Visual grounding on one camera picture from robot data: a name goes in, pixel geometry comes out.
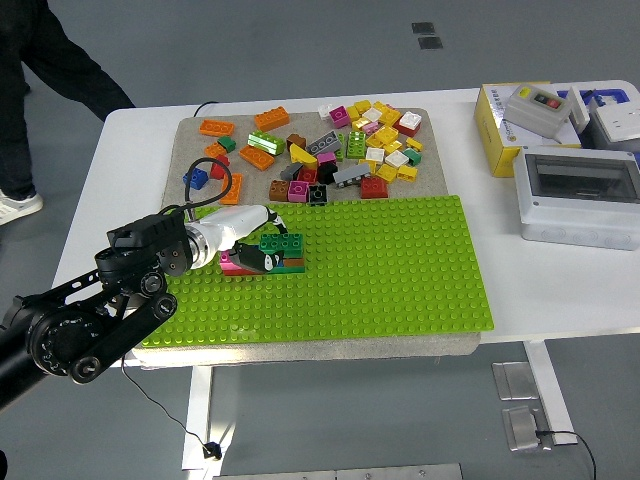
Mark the white table leg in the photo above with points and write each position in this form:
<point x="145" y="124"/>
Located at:
<point x="197" y="410"/>
<point x="547" y="390"/>

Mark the magenta four-stud brick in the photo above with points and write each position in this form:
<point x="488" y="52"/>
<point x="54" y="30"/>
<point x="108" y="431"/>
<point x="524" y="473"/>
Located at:
<point x="226" y="261"/>
<point x="298" y="191"/>
<point x="339" y="117"/>

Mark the red sloped brick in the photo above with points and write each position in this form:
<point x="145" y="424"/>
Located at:
<point x="374" y="188"/>

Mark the dark green eight-stud brick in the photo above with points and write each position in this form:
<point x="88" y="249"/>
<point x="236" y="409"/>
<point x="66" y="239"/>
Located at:
<point x="290" y="245"/>

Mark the person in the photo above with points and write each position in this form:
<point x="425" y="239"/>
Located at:
<point x="15" y="100"/>

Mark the small lime green brick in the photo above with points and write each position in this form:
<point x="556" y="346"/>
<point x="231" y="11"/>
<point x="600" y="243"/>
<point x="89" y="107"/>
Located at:
<point x="341" y="150"/>

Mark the small magenta brick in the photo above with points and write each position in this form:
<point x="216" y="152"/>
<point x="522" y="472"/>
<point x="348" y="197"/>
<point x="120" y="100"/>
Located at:
<point x="326" y="158"/>

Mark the white wall socket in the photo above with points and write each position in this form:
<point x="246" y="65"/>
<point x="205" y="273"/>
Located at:
<point x="620" y="125"/>

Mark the small white brick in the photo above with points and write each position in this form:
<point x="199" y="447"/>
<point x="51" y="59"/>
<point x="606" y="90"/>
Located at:
<point x="325" y="111"/>

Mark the orange long brick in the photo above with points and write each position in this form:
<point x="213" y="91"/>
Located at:
<point x="217" y="128"/>
<point x="236" y="189"/>
<point x="256" y="157"/>
<point x="272" y="120"/>

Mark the lime green eight-stud brick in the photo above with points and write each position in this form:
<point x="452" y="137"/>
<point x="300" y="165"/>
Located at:
<point x="356" y="145"/>

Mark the red four-stud brick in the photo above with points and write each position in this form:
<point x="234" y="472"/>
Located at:
<point x="218" y="170"/>

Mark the lime green long brick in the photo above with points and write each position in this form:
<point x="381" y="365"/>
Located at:
<point x="267" y="141"/>

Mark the yellow curved brick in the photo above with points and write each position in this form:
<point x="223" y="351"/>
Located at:
<point x="302" y="156"/>

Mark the lime green studded baseplate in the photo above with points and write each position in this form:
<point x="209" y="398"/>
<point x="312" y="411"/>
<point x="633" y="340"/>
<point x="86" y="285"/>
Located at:
<point x="375" y="275"/>

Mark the long metal floor plate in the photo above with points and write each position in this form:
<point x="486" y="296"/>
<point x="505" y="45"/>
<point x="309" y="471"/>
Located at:
<point x="340" y="473"/>

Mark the small red brick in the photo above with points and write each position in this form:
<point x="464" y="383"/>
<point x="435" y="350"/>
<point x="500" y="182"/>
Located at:
<point x="307" y="176"/>

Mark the blue four-stud brick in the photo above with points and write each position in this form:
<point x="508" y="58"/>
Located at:
<point x="197" y="176"/>

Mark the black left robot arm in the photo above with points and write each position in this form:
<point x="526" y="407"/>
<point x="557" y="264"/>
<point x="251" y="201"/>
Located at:
<point x="145" y="235"/>

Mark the pink brick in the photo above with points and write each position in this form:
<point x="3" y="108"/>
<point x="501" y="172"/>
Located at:
<point x="371" y="128"/>

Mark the small brown brick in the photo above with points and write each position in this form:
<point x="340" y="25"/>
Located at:
<point x="296" y="141"/>

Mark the black floor cover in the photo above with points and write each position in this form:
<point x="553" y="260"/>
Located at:
<point x="430" y="43"/>
<point x="423" y="27"/>

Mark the grey long brick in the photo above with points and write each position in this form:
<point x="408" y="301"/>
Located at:
<point x="324" y="145"/>
<point x="351" y="175"/>

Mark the white switch plate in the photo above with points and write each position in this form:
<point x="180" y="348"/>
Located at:
<point x="579" y="112"/>

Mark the brown four-stud brick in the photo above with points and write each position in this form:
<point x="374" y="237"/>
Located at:
<point x="296" y="261"/>
<point x="279" y="191"/>

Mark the flat green brick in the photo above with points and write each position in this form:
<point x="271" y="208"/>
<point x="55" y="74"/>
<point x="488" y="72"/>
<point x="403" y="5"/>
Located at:
<point x="294" y="269"/>

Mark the grey-brown mat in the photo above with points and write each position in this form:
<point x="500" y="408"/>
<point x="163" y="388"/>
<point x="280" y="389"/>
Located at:
<point x="430" y="185"/>

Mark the red brick white top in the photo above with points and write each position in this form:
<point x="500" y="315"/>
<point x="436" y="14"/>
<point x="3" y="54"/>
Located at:
<point x="409" y="120"/>

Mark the small orange brick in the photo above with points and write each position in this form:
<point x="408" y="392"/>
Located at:
<point x="214" y="151"/>

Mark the grey sloped brick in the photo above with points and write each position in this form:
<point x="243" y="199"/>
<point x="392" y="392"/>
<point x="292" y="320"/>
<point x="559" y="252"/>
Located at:
<point x="291" y="172"/>

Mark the white electrical distribution box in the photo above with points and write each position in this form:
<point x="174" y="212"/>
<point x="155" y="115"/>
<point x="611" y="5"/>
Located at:
<point x="575" y="220"/>

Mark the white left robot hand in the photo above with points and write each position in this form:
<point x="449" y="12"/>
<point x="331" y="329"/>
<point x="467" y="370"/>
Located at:
<point x="240" y="220"/>

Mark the blue plastic bin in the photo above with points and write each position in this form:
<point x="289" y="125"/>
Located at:
<point x="612" y="94"/>

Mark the yellow cardboard box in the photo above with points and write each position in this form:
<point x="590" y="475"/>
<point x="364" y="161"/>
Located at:
<point x="487" y="130"/>

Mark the grey push-button switch box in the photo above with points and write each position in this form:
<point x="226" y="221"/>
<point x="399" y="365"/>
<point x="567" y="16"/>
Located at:
<point x="530" y="117"/>

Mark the black four-stud brick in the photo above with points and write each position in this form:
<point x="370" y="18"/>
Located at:
<point x="318" y="195"/>

